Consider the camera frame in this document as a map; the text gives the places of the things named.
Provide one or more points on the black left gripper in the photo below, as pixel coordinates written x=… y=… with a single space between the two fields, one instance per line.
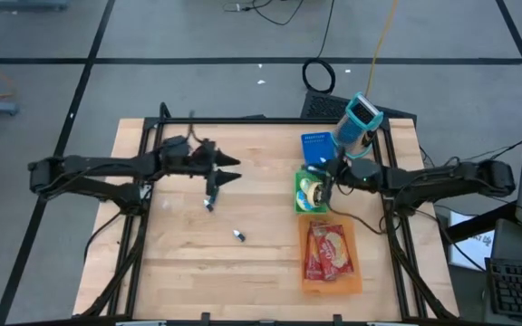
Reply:
x=204 y=160

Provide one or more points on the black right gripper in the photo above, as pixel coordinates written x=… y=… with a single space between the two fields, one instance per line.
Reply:
x=340 y=171

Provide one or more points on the blue marker with black cap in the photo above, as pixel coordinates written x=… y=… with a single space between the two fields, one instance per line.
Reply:
x=211 y=199

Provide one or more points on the blue iced toy donut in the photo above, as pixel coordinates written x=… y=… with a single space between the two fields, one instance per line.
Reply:
x=304 y=203

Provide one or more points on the red popcorn bag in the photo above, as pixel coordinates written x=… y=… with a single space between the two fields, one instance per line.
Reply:
x=333 y=251
x=311 y=262

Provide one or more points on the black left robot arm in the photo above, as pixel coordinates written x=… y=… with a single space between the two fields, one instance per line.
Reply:
x=107 y=165

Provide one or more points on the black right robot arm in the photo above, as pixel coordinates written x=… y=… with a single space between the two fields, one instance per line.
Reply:
x=447 y=179

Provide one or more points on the blue plastic basket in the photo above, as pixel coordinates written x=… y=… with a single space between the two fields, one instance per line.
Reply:
x=317 y=147

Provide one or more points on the green plastic basket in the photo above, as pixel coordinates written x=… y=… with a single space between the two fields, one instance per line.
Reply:
x=297 y=181

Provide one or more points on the black table clamp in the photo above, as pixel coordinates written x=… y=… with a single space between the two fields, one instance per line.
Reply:
x=205 y=318
x=254 y=116
x=165 y=111
x=337 y=319

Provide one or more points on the black perforated panel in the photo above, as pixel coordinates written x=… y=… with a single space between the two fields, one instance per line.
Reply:
x=329 y=106

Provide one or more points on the orange plastic tray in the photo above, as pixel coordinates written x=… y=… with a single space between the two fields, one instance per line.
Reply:
x=333 y=285

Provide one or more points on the white paper sheet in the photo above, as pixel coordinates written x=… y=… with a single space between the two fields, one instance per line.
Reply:
x=474 y=249

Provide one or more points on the black keyboard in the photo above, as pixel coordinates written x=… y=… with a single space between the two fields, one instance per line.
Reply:
x=519 y=287

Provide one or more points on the black aluminium table frame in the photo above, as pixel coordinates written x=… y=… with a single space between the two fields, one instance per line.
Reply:
x=225 y=121

